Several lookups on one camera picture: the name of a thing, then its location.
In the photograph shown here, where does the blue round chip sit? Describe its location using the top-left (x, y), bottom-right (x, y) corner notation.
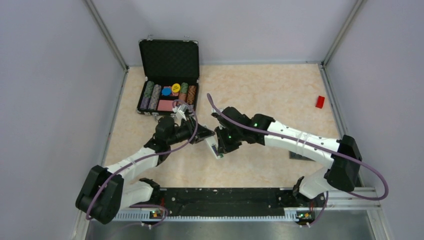
top-left (161, 86), bottom-right (172, 96)

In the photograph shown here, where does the red building brick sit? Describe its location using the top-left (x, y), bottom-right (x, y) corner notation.
top-left (315, 95), bottom-right (326, 109)

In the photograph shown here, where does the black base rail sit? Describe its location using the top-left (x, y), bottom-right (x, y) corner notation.
top-left (82, 187), bottom-right (382, 228)

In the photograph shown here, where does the black poker chip case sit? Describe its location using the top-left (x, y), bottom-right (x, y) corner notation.
top-left (136, 38), bottom-right (200, 116)

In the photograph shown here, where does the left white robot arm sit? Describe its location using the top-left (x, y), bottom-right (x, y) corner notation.
top-left (75, 116), bottom-right (215, 224)

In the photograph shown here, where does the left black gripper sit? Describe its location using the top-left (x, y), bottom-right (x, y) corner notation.
top-left (167, 115), bottom-right (216, 146)

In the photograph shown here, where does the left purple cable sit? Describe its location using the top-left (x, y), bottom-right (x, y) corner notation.
top-left (85, 99), bottom-right (200, 229)

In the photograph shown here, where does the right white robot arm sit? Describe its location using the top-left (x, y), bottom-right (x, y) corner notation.
top-left (211, 107), bottom-right (362, 206)

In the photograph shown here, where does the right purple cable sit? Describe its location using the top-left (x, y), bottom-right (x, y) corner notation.
top-left (206, 93), bottom-right (389, 228)

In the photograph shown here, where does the white remote control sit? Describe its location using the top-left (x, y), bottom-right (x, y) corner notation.
top-left (202, 133), bottom-right (223, 159)

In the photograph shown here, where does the pink playing card deck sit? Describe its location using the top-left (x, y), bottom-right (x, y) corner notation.
top-left (157, 99), bottom-right (173, 112)

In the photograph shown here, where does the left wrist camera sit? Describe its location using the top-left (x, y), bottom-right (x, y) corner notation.
top-left (172, 104), bottom-right (190, 121)

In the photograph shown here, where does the dark grey building baseplate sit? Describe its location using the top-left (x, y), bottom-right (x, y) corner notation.
top-left (289, 151), bottom-right (313, 161)

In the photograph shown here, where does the purple cable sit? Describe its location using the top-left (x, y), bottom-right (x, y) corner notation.
top-left (206, 93), bottom-right (389, 228)
top-left (85, 99), bottom-right (200, 229)

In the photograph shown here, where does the yellow round chip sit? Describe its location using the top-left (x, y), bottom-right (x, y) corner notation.
top-left (171, 83), bottom-right (181, 94)

